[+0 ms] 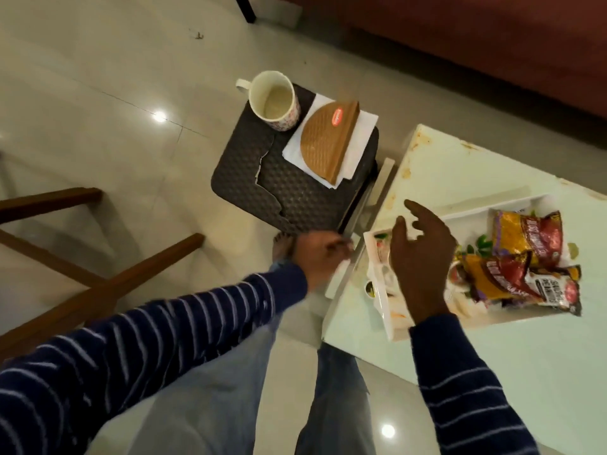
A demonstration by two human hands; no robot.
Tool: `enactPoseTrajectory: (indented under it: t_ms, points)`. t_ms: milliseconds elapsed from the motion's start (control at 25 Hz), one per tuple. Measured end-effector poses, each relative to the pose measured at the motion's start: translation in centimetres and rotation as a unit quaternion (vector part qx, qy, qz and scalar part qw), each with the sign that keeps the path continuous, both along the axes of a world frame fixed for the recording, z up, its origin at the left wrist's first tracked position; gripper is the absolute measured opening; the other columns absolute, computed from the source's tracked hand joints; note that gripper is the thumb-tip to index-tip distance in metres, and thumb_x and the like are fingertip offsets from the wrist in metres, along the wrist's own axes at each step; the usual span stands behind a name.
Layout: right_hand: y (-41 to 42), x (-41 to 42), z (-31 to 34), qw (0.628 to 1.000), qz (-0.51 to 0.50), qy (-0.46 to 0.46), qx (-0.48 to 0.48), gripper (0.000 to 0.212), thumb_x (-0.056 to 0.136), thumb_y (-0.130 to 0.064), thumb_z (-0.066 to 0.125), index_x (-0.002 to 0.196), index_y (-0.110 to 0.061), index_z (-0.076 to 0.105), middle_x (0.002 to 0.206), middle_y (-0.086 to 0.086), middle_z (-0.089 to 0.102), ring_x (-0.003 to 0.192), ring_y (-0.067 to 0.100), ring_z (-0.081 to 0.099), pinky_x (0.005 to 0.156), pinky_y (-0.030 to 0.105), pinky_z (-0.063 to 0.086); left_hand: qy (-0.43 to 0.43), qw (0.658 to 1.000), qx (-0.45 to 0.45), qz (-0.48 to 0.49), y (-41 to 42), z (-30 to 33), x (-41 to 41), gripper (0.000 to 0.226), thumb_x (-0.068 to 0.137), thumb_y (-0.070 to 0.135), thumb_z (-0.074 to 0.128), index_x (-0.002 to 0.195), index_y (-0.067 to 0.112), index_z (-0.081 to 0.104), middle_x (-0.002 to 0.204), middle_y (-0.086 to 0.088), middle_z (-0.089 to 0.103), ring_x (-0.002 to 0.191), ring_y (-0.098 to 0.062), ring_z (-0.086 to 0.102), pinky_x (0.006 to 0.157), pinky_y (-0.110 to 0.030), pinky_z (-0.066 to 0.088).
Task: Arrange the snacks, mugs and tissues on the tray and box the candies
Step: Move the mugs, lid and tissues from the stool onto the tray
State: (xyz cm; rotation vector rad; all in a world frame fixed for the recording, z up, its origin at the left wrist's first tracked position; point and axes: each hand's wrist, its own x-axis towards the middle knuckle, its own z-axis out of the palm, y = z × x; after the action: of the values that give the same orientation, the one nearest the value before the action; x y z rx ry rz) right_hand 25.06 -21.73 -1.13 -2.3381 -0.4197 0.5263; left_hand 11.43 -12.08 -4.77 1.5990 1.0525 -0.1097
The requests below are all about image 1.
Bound person's bare foot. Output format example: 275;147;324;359
272;231;298;266

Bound yellow and maroon snack packet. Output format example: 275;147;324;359
461;252;542;305
492;209;564;271

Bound white paper napkin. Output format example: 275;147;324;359
282;93;379;190

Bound brown semicircular napkin holder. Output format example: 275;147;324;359
300;100;361;185

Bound person's right hand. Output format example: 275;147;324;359
388;199;459;326

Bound red-brown sofa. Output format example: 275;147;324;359
273;0;607;148

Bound maroon white label snack packet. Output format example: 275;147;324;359
523;264;583;317

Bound dark furniture leg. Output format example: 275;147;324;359
233;0;257;24

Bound white floral print cup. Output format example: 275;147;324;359
235;70;301;132

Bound brown wooden chair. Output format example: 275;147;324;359
0;186;206;361

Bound dark woven plastic stool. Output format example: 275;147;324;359
211;83;380;235

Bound person's right forearm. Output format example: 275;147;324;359
408;313;542;455

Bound person's blue jeans legs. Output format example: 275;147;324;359
135;298;377;455

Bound person's left hand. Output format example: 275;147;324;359
293;230;354;294

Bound person's left forearm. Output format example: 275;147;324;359
0;262;310;455

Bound white rectangular tray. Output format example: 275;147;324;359
363;193;577;342

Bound green leaves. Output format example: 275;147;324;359
467;234;495;259

